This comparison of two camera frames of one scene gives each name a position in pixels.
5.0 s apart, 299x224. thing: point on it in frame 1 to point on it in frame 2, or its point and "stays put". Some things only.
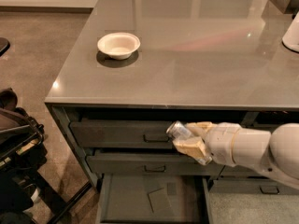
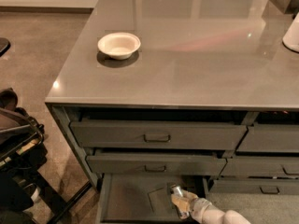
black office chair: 26,197 stays put
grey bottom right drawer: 249,187 stays put
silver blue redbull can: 177,131 to 177,190
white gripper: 221,143 to 197,205
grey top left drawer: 121,134 stays put
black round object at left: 5,46 stays put
